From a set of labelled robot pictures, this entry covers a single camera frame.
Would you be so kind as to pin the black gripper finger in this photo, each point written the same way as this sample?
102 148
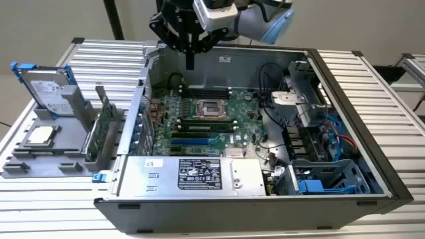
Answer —
165 32
212 39

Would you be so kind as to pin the green graphics card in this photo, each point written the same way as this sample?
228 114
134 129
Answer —
101 129

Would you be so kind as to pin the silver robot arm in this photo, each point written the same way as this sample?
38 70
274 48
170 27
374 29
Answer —
252 25

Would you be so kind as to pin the black stand pole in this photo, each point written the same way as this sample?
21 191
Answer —
114 22

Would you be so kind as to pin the round coin battery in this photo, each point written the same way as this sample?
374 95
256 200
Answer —
248 97

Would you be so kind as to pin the black table corner cap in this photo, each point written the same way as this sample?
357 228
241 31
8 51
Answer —
77 40
357 53

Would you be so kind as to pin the CPU socket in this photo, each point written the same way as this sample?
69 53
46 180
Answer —
210 108

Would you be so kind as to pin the green RAM stick with label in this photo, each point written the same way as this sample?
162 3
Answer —
198 128

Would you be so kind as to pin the green motherboard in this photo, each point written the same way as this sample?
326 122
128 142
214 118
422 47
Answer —
249 127

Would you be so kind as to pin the black expansion slot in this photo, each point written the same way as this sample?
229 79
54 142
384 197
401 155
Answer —
189 135

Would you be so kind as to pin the blue expansion slot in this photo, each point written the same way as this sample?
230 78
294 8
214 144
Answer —
190 142

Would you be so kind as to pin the hard disk in blue carrier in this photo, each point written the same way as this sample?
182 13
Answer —
42 87

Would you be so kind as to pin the silver finned heatsink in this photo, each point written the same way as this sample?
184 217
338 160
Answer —
236 152

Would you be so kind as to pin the grey parts rack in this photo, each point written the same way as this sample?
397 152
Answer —
65 139

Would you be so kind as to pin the silver CPU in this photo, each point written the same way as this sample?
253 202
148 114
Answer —
40 134

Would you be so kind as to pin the grey plastic disk bay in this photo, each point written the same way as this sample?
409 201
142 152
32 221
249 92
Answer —
318 164

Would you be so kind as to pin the silver power supply unit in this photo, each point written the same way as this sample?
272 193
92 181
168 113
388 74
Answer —
158 184

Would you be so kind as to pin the blue case latch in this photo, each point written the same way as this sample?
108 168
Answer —
96 178

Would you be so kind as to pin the blue disk carrier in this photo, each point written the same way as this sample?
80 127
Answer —
310 186

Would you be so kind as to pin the open grey PC case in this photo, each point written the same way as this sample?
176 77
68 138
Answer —
216 214

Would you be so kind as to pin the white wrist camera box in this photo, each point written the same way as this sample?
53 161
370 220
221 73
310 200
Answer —
218 17

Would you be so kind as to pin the silver metal drive bracket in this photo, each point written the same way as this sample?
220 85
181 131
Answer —
286 98

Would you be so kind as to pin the black plastic bracket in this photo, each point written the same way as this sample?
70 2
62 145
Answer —
294 142

